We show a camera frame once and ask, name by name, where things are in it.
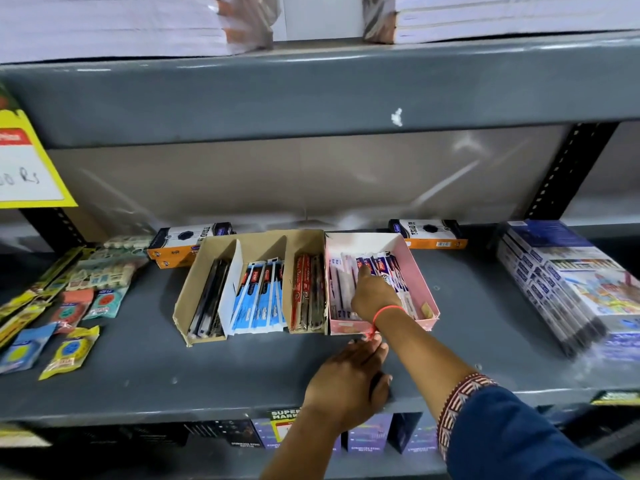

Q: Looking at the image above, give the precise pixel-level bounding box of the person's left hand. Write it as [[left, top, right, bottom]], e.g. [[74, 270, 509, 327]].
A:
[[302, 337, 394, 434]]

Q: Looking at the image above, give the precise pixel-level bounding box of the orange eraser packet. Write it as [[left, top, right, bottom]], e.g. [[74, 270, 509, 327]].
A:
[[50, 289, 95, 335]]

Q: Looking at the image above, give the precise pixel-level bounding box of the red thread bracelet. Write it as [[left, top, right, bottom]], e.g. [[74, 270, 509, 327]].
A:
[[364, 305, 407, 341]]

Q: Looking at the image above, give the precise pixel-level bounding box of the pink cardboard box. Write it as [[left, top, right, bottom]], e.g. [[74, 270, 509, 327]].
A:
[[324, 231, 441, 336]]

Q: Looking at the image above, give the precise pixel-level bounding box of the yellow price sign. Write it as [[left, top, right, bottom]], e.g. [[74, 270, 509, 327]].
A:
[[0, 85, 78, 209]]

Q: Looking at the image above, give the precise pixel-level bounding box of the grey metal shelving rack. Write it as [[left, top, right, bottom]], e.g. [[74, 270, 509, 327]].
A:
[[0, 30, 640, 480]]

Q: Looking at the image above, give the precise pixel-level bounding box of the yellow eraser packet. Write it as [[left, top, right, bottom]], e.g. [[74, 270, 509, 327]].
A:
[[38, 325, 101, 381]]

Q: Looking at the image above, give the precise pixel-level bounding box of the yellow shelf label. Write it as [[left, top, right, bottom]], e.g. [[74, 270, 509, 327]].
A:
[[591, 391, 640, 407]]

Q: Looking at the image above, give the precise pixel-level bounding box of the brown divided cardboard box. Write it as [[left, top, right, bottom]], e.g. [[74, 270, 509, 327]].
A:
[[172, 229, 328, 347]]

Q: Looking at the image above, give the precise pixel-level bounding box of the bundle of black pen packets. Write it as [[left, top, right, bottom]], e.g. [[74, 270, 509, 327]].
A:
[[187, 258, 232, 339]]

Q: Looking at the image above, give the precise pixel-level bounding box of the pile of yellow green strip packets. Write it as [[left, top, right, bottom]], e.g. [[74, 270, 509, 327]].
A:
[[0, 246, 96, 348]]

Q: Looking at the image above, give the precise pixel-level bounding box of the bundle of red pen packets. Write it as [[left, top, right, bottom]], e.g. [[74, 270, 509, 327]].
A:
[[290, 253, 327, 332]]

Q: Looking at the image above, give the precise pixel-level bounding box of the stack of colour pencil boxes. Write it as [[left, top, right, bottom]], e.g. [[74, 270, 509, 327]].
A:
[[496, 220, 640, 360]]

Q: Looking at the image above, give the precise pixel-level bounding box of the person's left forearm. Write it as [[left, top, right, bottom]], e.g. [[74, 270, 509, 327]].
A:
[[259, 405, 348, 480]]

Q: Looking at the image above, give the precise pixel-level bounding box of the teal eraser packet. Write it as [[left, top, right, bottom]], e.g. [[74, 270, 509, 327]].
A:
[[82, 286, 129, 321]]

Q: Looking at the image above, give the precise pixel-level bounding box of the person's right hand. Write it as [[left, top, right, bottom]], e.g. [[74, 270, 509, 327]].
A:
[[350, 264, 404, 324]]

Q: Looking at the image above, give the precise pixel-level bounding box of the person's right forearm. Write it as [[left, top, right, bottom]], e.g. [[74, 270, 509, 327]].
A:
[[372, 311, 476, 420]]

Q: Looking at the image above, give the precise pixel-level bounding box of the blue eraser packet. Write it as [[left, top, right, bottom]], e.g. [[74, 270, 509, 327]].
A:
[[0, 322, 57, 375]]

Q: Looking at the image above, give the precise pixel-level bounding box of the blue sleeve with patterned cuff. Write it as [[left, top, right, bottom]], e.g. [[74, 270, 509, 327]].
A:
[[436, 373, 626, 480]]

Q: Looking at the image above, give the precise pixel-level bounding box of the pile of white eraser packs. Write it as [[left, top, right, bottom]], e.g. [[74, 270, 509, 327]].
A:
[[66, 235, 154, 291]]

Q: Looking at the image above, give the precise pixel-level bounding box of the orange black stationery box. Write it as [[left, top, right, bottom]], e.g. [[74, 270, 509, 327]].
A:
[[388, 219, 469, 250], [146, 222, 236, 270]]

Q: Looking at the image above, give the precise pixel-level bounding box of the purple box with yellow label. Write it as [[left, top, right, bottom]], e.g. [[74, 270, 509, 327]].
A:
[[251, 408, 342, 453]]

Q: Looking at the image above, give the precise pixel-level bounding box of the bundle of blue white pen packets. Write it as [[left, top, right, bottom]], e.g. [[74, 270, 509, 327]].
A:
[[230, 260, 287, 334]]

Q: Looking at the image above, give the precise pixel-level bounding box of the stack of white paper reams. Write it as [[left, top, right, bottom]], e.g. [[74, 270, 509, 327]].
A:
[[361, 0, 640, 45], [0, 0, 281, 64]]

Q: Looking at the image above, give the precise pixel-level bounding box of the bundle of white purple pen packets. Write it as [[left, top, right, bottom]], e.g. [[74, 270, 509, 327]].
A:
[[328, 251, 418, 323]]

